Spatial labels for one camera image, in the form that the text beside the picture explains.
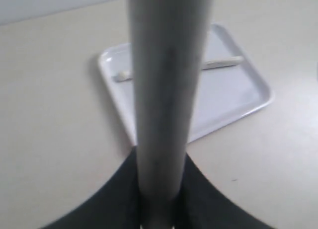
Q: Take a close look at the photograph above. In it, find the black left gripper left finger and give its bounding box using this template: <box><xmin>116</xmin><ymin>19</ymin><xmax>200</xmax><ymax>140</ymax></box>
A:
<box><xmin>44</xmin><ymin>147</ymin><xmax>141</xmax><ymax>229</ymax></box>

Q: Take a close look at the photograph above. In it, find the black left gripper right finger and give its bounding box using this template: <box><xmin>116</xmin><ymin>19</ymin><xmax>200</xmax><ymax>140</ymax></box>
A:
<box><xmin>174</xmin><ymin>155</ymin><xmax>268</xmax><ymax>229</ymax></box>

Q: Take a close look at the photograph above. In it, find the white drumstick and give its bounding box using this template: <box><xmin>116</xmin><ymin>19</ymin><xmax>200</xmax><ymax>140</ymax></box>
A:
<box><xmin>112</xmin><ymin>56</ymin><xmax>244</xmax><ymax>82</ymax></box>
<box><xmin>128</xmin><ymin>0</ymin><xmax>212</xmax><ymax>229</ymax></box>

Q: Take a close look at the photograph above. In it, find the white rectangular plastic tray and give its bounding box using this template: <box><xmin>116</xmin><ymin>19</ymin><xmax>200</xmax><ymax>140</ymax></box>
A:
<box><xmin>97</xmin><ymin>24</ymin><xmax>273</xmax><ymax>146</ymax></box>

